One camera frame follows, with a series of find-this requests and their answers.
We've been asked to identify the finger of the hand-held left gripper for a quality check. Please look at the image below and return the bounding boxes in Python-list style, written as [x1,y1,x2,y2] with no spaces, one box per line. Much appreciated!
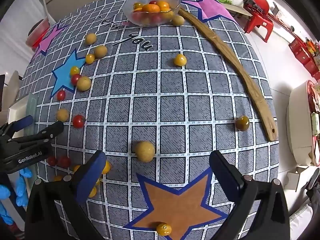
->
[0,115,34,137]
[7,121,64,147]

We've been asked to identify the clear glass bowl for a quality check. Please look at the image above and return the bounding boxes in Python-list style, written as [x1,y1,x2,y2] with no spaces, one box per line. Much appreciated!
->
[122,0,181,27]

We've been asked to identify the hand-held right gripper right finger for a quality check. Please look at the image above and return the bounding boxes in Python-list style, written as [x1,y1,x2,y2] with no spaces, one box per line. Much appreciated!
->
[209,150,290,240]

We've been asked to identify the cardboard piece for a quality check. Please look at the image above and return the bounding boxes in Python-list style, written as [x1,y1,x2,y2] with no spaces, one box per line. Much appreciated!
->
[286,166,315,192]

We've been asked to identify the red gift boxes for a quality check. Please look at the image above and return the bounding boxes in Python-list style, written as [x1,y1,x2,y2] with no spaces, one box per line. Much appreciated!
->
[289,37,320,77]

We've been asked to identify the heap of mixed small produce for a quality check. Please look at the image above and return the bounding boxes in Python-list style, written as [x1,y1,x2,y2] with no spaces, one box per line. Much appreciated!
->
[132,0,177,25]

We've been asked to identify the red plastic chair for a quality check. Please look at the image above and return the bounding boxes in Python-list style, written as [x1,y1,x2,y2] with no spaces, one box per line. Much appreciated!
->
[244,0,275,43]

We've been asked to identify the long wooden stick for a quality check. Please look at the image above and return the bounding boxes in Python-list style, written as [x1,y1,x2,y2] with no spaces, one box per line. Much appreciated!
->
[159,0,279,142]

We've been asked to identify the red plastic basin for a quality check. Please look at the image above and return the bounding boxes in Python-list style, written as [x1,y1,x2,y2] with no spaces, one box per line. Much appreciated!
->
[26,30,50,48]

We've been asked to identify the brown-green cherry tomato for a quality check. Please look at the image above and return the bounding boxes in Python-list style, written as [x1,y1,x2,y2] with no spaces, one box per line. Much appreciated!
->
[235,115,250,132]

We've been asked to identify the white round ottoman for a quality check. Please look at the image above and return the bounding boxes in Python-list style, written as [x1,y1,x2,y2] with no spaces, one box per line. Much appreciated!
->
[286,81,320,167]

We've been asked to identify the tan longan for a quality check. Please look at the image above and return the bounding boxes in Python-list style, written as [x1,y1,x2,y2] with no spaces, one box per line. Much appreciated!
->
[76,76,92,91]
[55,108,70,122]
[84,33,97,45]
[135,141,156,162]
[94,45,108,58]
[171,14,185,27]

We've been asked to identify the pink plastic basin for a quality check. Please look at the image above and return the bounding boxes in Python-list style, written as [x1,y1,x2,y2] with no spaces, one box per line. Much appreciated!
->
[27,19,52,37]

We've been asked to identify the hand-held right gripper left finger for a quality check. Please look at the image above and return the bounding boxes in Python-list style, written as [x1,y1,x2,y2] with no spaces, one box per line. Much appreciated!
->
[25,150,107,240]

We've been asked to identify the red cherry tomato with stem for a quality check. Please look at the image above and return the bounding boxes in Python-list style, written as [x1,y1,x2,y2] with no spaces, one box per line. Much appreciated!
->
[72,114,86,128]

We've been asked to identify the star-patterned grid blanket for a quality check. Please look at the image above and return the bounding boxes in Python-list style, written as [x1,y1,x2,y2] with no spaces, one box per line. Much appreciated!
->
[19,0,280,240]

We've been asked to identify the beige upholstered chair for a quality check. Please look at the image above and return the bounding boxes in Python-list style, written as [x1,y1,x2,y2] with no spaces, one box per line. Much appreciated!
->
[5,70,20,100]

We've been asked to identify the person's left hand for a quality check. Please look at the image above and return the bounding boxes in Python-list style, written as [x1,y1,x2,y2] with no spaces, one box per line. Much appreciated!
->
[0,167,33,227]

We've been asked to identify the white tray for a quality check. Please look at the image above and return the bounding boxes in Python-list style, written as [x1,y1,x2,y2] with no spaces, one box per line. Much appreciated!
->
[7,90,38,140]

